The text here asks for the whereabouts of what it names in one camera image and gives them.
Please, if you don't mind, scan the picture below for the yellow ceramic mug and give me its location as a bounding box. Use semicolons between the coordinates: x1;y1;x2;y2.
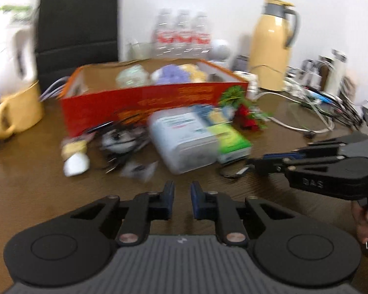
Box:
0;81;45;140

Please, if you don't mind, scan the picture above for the yellow thermos jug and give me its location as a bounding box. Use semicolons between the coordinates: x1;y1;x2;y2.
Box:
250;0;301;92

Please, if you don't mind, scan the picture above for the red cardboard box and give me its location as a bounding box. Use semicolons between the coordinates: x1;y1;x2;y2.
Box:
60;58;250;138

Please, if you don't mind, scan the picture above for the green carton box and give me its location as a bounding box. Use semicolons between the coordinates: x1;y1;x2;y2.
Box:
207;124;252;164

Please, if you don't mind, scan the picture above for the yellow white plush toy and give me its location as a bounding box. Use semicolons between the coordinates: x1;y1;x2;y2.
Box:
179;64;207;83

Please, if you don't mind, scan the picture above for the clear glass cup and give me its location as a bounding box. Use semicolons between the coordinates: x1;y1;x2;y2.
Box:
127;38;151;60

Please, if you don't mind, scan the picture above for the artificial red flower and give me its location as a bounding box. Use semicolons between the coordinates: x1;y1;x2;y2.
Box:
218;86;273;132

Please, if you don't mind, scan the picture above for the white round toy robot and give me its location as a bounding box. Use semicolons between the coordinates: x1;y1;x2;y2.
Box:
209;39;234;65

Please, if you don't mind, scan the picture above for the purple plush toy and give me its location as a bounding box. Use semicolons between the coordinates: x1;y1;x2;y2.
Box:
152;64;191;85

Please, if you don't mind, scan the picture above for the white tumbler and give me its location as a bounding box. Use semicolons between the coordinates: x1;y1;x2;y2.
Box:
323;49;348;97

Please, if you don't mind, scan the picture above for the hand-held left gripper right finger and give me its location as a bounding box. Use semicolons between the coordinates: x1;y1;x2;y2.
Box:
191;181;295;247

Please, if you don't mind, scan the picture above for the tangle of cables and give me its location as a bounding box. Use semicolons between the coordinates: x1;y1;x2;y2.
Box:
254;76;364;135

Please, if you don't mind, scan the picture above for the dark key ring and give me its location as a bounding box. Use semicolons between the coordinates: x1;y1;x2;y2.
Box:
219;164;253;179

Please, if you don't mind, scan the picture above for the black earphone cable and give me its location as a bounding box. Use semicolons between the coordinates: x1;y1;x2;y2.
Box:
87;119;151;173

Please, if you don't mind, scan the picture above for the pale yellow snack packet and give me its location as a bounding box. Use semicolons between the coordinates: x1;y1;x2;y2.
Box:
61;138;88;157

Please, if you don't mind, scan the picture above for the white wet wipes pack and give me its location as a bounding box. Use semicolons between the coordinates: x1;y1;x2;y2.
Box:
148;108;220;175

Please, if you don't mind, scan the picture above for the clear plastic water bottle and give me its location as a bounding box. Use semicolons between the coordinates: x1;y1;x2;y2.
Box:
173;9;192;57
190;12;212;57
153;8;174;59

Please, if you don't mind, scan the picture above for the white printed bag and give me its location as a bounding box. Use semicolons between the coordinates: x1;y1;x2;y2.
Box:
0;0;40;101

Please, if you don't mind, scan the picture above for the small grey box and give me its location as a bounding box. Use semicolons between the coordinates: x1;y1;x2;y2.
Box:
234;54;250;72

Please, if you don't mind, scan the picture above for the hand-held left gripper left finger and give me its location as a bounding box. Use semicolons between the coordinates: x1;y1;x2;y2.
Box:
69;180;175;247

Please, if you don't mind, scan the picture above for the dark desktop device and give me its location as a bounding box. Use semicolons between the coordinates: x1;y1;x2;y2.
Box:
290;57;326;88

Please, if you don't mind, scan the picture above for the black backpack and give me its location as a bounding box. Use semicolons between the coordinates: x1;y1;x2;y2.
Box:
34;0;121;92

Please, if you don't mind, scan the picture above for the white round case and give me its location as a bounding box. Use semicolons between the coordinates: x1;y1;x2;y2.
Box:
101;129;142;154

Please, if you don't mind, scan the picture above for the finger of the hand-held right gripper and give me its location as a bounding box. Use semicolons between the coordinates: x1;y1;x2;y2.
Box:
262;139;345;161
248;156;345;176

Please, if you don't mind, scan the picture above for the purple cord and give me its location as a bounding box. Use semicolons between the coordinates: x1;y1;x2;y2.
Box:
38;78;70;102

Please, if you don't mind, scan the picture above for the blue yellow packet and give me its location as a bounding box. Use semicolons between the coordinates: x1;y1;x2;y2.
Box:
192;104;234;126

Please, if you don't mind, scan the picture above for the clear candy packet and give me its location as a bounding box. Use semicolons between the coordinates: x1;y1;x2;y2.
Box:
120;160;159;182

